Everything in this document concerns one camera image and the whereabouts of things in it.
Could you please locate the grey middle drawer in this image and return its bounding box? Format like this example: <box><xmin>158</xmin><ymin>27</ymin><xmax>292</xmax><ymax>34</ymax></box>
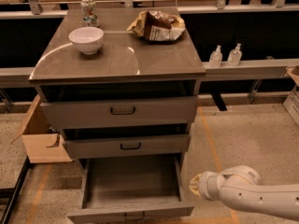
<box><xmin>64</xmin><ymin>123</ymin><xmax>191</xmax><ymax>159</ymax></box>

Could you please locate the black floor rail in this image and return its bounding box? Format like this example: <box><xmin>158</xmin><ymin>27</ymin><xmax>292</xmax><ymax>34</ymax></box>
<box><xmin>0</xmin><ymin>158</ymin><xmax>31</xmax><ymax>224</ymax></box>

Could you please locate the white ceramic bowl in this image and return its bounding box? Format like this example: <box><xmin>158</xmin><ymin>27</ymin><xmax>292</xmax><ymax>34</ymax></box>
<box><xmin>68</xmin><ymin>27</ymin><xmax>104</xmax><ymax>54</ymax></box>

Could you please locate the grey drawer cabinet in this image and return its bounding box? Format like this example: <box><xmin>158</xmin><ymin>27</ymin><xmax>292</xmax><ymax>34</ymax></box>
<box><xmin>28</xmin><ymin>7</ymin><xmax>206</xmax><ymax>172</ymax></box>

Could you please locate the right clear sanitizer bottle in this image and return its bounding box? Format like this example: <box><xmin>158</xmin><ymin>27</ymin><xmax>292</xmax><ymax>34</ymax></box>
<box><xmin>227</xmin><ymin>43</ymin><xmax>242</xmax><ymax>65</ymax></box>

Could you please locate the left clear sanitizer bottle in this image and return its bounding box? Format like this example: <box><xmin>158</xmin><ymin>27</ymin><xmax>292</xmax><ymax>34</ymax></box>
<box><xmin>209</xmin><ymin>45</ymin><xmax>222</xmax><ymax>67</ymax></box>

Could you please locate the grey top drawer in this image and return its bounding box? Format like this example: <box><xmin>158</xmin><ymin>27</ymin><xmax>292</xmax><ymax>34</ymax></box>
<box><xmin>41</xmin><ymin>80</ymin><xmax>197</xmax><ymax>129</ymax></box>

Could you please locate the brown chip bag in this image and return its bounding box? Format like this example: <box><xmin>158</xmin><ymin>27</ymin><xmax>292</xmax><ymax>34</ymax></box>
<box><xmin>127</xmin><ymin>10</ymin><xmax>186</xmax><ymax>42</ymax></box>

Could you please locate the cardboard box at right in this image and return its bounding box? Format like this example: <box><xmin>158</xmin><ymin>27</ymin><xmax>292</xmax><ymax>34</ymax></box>
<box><xmin>283</xmin><ymin>66</ymin><xmax>299</xmax><ymax>126</ymax></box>

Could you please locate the grey bottom drawer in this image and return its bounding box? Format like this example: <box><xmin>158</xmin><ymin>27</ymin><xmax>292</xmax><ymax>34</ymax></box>
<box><xmin>67</xmin><ymin>154</ymin><xmax>193</xmax><ymax>224</ymax></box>

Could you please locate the clear sanitizer bottle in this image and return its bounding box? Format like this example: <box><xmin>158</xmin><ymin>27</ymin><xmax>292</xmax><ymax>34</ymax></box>
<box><xmin>209</xmin><ymin>45</ymin><xmax>222</xmax><ymax>67</ymax></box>
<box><xmin>227</xmin><ymin>43</ymin><xmax>242</xmax><ymax>65</ymax></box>

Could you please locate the open cardboard box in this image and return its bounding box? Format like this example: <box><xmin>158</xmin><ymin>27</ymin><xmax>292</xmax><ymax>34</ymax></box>
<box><xmin>12</xmin><ymin>95</ymin><xmax>72</xmax><ymax>163</ymax></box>

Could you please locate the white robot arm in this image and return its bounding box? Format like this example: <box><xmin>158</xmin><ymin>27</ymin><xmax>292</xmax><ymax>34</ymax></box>
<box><xmin>189</xmin><ymin>165</ymin><xmax>299</xmax><ymax>221</ymax></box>

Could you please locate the white padded gripper body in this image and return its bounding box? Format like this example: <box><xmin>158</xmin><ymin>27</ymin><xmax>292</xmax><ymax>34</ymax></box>
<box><xmin>189</xmin><ymin>171</ymin><xmax>225</xmax><ymax>201</ymax></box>

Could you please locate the grey drawer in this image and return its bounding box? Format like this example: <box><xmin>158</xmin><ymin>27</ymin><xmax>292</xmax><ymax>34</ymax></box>
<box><xmin>41</xmin><ymin>80</ymin><xmax>197</xmax><ymax>129</ymax></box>
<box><xmin>64</xmin><ymin>123</ymin><xmax>191</xmax><ymax>159</ymax></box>
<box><xmin>67</xmin><ymin>154</ymin><xmax>193</xmax><ymax>224</ymax></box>

